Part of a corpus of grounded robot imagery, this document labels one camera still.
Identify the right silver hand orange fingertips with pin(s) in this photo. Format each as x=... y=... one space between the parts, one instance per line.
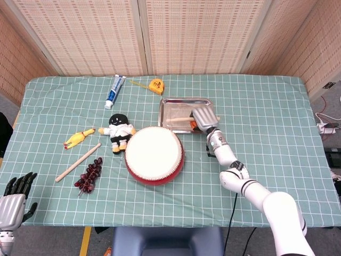
x=206 y=118

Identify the left silver hand black fingers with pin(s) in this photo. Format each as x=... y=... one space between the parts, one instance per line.
x=10 y=210

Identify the wooden drumstick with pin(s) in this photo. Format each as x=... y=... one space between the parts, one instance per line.
x=178 y=119
x=77 y=163

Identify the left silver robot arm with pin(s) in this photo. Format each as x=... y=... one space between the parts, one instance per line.
x=6 y=242

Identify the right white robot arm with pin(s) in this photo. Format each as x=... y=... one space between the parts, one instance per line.
x=226 y=154

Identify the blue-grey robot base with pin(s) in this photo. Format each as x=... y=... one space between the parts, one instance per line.
x=167 y=242

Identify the stainless steel tray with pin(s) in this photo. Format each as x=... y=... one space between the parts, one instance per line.
x=175 y=109

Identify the red drum white skin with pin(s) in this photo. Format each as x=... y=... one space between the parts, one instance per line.
x=152 y=154

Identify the yellow tape measure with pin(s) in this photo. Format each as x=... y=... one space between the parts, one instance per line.
x=155 y=86

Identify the green checked tablecloth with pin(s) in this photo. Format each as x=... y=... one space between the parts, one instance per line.
x=266 y=106

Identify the dark red grape bunch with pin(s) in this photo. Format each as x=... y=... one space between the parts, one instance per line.
x=90 y=173

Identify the black-headed plush doll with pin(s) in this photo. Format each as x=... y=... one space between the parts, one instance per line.
x=118 y=132

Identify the blue white toothpaste tube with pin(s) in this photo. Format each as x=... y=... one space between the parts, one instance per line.
x=113 y=93

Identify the yellow rubber chicken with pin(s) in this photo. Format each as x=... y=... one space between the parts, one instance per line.
x=76 y=138

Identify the white power strip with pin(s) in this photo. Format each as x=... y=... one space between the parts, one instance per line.
x=327 y=129

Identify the metal screen hinge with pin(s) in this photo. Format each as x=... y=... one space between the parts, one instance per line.
x=328 y=85

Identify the black box device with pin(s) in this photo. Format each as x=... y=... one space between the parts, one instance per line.
x=333 y=157

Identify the woven folding screen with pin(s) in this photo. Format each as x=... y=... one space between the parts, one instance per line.
x=93 y=40

